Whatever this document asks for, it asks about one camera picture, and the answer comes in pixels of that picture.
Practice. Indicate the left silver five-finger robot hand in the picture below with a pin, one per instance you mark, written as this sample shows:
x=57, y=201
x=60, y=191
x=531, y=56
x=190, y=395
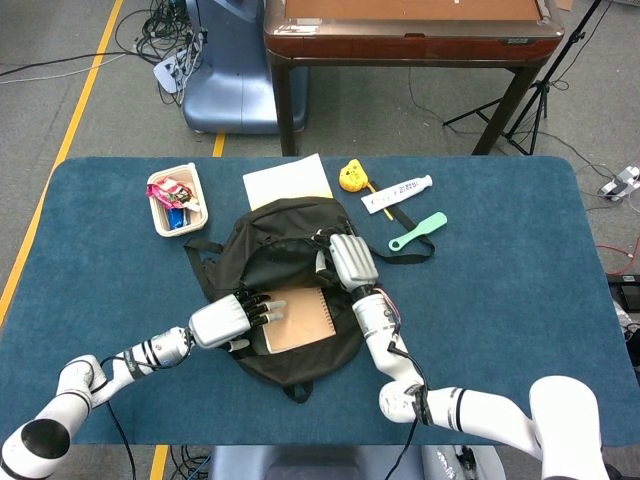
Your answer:
x=220, y=322

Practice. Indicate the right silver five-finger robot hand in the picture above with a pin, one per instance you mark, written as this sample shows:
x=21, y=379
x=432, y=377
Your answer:
x=352, y=260

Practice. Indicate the black fabric backpack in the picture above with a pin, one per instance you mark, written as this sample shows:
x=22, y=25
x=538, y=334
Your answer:
x=270, y=265

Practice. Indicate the brown kraft spiral notebook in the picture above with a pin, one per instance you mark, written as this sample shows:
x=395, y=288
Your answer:
x=300, y=320

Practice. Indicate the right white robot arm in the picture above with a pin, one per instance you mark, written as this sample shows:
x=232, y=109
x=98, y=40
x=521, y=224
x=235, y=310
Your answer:
x=380, y=320

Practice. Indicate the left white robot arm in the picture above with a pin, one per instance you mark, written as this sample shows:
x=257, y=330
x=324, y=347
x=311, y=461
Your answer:
x=150, y=350

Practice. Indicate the white toothpaste tube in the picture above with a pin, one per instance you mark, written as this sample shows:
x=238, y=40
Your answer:
x=395, y=194

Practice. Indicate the mint green brush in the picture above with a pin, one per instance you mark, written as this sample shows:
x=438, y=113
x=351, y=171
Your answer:
x=425, y=226

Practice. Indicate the white paper sheet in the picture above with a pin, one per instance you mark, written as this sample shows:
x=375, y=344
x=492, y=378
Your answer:
x=285, y=180

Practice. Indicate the blue small packet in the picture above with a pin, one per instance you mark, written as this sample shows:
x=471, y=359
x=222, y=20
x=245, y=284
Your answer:
x=176, y=219

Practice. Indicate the pink snack packet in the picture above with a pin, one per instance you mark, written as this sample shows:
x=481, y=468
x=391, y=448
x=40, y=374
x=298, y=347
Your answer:
x=167, y=192

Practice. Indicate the cream plastic bin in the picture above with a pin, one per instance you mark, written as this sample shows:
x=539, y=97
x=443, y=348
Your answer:
x=186, y=176

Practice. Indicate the blue carpet table cover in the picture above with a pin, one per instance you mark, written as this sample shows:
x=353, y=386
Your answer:
x=500, y=300

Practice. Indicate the grey robot torso base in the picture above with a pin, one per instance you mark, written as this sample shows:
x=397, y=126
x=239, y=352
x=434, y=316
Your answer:
x=300, y=465

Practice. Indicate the brown mahjong table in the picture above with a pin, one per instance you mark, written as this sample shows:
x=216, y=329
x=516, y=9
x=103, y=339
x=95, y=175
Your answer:
x=400, y=47

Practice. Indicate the black tripod stand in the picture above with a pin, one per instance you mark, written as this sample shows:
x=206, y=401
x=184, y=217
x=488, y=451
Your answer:
x=541, y=89

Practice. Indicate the white power strip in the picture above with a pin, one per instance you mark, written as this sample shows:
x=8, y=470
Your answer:
x=620, y=182
x=165, y=72

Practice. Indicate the black box device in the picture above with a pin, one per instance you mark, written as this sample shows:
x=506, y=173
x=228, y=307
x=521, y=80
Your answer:
x=625, y=292

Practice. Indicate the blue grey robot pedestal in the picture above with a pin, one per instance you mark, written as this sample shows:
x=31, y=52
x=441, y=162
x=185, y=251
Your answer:
x=235, y=90

